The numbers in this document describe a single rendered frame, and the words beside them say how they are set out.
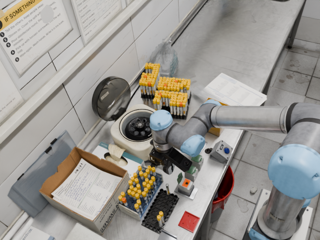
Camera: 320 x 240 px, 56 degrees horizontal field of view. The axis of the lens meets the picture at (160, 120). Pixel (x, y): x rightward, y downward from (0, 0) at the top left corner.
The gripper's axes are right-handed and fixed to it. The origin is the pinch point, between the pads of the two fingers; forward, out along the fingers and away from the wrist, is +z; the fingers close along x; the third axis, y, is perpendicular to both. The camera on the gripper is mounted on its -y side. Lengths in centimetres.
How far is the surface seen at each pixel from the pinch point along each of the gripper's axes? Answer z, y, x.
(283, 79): 99, -16, -186
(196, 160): 4.6, -5.5, -12.7
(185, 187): 3.6, -7.4, 1.7
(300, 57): 99, -23, -224
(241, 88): 10, -6, -68
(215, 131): 7.6, -5.9, -33.4
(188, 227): 11.1, -14.4, 13.7
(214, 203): 55, -14, -19
